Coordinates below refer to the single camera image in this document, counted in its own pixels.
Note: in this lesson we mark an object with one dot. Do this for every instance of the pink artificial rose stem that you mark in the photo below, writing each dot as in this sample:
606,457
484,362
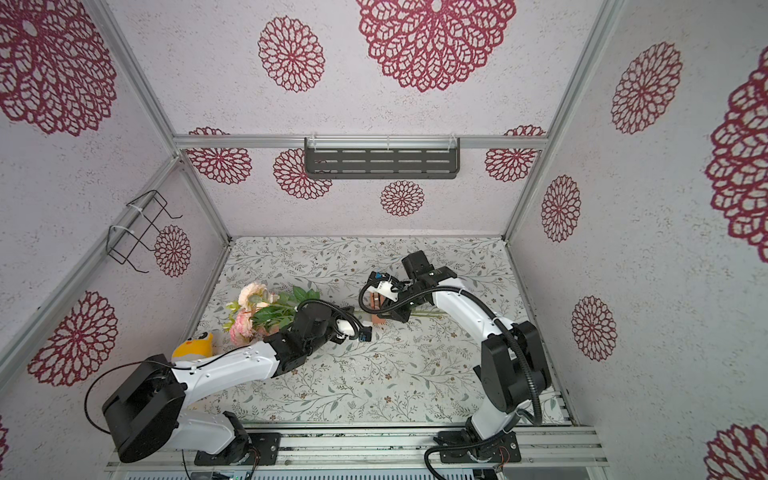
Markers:
255,322

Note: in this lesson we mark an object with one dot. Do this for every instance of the cream artificial rose stem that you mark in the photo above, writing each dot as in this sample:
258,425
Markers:
256,296

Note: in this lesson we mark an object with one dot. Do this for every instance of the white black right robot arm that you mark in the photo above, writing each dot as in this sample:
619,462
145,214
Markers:
513,369

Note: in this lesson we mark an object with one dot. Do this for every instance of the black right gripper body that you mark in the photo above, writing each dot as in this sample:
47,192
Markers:
399,306

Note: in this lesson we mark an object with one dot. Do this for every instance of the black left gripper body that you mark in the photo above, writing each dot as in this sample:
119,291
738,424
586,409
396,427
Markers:
331,336

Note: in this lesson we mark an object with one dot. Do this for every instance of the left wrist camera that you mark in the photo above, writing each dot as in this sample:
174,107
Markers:
360,331

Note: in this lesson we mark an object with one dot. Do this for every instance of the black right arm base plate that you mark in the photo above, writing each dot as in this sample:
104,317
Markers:
462,447

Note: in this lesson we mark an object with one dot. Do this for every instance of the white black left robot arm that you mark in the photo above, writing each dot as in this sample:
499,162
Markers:
151,410

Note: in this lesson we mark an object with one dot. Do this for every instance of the yellow plush toy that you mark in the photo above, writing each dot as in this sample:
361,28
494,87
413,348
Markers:
197,347

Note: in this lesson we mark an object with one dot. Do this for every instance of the dark grey wall shelf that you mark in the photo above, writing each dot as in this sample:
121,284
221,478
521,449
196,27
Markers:
382,159

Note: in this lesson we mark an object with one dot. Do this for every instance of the black wire wall basket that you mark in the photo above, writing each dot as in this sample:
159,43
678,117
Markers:
129,234

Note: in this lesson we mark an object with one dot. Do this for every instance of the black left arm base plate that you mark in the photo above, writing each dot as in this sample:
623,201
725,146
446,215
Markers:
261,449

